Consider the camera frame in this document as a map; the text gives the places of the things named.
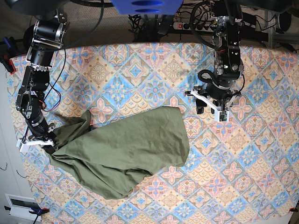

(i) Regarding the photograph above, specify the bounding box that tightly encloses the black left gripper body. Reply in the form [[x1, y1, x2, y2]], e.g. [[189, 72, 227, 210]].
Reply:
[[202, 83, 235, 105]]

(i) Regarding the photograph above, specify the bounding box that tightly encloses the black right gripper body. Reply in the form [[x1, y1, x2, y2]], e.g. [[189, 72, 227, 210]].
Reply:
[[28, 121, 58, 152]]

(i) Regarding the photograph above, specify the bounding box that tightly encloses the olive green t-shirt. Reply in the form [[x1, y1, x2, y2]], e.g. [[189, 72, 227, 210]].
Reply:
[[48, 107, 190, 199]]

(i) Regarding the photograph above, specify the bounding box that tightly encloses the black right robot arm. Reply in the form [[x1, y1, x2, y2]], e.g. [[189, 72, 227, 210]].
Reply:
[[15, 9, 68, 154]]

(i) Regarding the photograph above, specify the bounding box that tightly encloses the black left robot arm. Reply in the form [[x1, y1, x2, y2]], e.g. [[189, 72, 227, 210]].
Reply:
[[186, 0, 244, 121]]

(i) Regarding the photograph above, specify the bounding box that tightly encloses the colourful patterned tablecloth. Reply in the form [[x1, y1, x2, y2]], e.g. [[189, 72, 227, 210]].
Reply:
[[21, 43, 299, 224]]

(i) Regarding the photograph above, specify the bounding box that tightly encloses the white power strip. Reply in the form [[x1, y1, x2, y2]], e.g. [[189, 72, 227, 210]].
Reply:
[[172, 22, 216, 32]]

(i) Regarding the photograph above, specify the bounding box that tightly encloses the blue orange clamp lower left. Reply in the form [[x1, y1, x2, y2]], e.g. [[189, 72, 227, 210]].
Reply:
[[4, 206, 50, 224]]

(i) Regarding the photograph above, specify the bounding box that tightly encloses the black round stool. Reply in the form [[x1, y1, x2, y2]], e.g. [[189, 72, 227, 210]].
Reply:
[[23, 25, 35, 52]]

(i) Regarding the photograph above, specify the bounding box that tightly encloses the black cylinder right background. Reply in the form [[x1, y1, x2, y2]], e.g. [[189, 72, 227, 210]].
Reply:
[[278, 12, 292, 32]]

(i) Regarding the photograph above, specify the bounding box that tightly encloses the orange clamp lower right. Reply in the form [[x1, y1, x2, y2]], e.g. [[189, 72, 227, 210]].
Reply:
[[289, 207, 299, 212]]

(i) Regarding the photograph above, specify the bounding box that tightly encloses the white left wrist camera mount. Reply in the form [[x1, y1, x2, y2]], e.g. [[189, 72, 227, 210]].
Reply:
[[185, 87, 241, 122]]

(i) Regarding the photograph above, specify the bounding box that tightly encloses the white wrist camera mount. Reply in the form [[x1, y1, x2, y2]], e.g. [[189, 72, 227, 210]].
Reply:
[[185, 87, 241, 122], [16, 139, 54, 153]]

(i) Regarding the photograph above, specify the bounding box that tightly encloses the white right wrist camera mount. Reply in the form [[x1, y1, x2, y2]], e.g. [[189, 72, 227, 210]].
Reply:
[[16, 139, 54, 153]]

